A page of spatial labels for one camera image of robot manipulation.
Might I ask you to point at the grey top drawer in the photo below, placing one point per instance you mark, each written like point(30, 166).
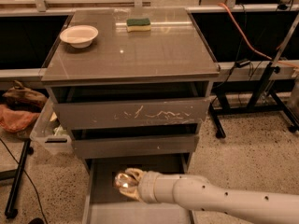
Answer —
point(118, 114)

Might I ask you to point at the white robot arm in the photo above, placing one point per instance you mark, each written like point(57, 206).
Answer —
point(196, 193)

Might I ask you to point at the black table stand right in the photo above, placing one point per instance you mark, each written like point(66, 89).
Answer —
point(264, 85)

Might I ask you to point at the green yellow sponge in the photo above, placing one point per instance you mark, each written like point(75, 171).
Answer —
point(136, 25)

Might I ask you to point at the grey middle drawer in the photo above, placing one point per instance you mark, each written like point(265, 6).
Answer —
point(135, 146)

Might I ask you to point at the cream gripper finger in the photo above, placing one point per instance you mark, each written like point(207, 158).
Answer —
point(137, 174)
point(131, 193)

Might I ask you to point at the white bowl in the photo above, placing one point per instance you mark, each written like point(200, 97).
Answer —
point(79, 36)

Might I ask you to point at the clear plastic storage bin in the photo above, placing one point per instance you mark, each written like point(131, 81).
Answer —
point(49, 133)

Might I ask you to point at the brown bag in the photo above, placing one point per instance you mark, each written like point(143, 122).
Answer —
point(21, 96)

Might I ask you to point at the black power adapter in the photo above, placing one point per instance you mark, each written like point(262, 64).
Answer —
point(242, 63)

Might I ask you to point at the grey open bottom drawer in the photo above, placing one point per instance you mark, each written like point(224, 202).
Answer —
point(105, 205)

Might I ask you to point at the black stand leg left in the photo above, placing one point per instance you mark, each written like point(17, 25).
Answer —
point(11, 212)

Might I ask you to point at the orange drink can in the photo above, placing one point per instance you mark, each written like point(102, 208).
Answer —
point(124, 180)

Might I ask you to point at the orange cloth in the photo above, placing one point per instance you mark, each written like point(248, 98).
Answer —
point(16, 120)

